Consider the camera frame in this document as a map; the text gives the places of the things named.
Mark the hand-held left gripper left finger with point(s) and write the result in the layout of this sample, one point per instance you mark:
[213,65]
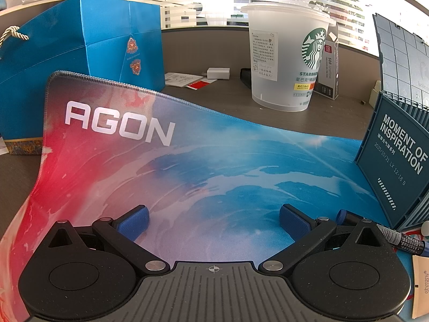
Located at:
[134,222]

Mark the white charger plug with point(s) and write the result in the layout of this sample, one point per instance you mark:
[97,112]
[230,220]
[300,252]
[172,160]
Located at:
[218,73]

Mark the dark blue container box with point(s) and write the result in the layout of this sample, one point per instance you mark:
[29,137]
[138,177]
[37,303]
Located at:
[395,161]

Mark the small black box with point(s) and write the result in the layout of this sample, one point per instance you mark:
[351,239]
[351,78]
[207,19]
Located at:
[245,77]

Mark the white paper leaflet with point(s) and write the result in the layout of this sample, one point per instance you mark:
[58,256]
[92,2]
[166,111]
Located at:
[179,79]

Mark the blue paper gift bag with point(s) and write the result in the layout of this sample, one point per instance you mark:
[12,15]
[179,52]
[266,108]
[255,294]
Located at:
[83,40]

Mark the beige paper packet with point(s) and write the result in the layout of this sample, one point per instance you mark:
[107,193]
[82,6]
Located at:
[421,285]

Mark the small white box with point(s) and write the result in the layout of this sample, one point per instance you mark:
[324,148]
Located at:
[375,95]

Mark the red and blue mouse pad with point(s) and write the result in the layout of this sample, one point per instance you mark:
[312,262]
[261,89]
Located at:
[201,161]

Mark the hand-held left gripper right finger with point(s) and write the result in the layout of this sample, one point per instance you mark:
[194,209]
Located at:
[294,222]

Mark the white and black pen carton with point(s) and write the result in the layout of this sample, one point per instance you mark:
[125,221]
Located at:
[330,73]

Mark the translucent plastic cup with lid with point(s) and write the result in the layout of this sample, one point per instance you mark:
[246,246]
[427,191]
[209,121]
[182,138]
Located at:
[285,73]

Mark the black and blue marker pen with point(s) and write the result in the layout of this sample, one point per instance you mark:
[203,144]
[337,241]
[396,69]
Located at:
[402,239]

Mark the red card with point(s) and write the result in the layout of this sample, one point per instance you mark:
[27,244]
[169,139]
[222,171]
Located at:
[201,84]

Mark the green potted plant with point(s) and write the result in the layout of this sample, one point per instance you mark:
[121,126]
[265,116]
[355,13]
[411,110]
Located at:
[342,10]

